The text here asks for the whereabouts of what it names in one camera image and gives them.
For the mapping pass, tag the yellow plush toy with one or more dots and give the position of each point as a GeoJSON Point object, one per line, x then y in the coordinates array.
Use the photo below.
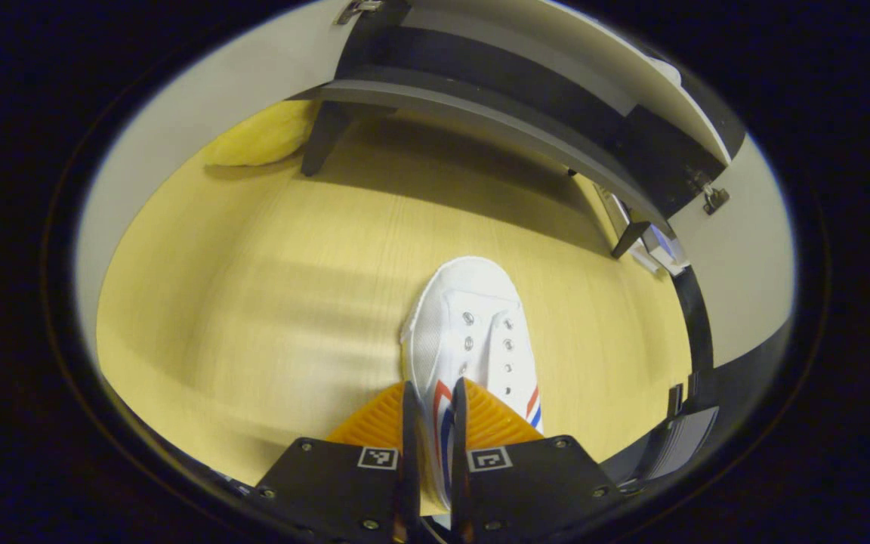
{"type": "Point", "coordinates": [261, 136]}

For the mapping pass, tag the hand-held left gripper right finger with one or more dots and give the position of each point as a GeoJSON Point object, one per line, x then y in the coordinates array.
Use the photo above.
{"type": "Point", "coordinates": [459, 468]}

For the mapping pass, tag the grey shoe cabinet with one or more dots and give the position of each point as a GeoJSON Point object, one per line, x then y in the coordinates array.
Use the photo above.
{"type": "Point", "coordinates": [480, 113]}

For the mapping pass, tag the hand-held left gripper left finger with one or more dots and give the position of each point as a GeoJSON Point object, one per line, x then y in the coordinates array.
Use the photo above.
{"type": "Point", "coordinates": [411, 468]}

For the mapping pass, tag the blue white booklet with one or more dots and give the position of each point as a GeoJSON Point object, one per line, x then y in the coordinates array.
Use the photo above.
{"type": "Point", "coordinates": [661, 253]}

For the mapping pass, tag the white striped shoe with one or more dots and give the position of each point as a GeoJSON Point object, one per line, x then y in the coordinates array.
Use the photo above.
{"type": "Point", "coordinates": [465, 295]}

